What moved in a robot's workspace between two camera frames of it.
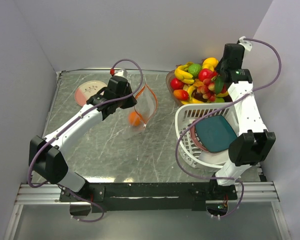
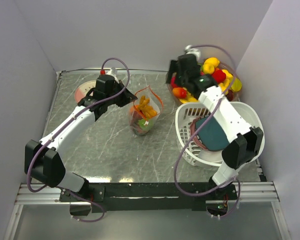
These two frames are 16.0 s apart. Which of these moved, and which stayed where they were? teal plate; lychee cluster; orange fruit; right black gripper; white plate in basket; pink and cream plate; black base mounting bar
Moved: lychee cluster; right black gripper; orange fruit
Stayed: teal plate; pink and cream plate; black base mounting bar; white plate in basket
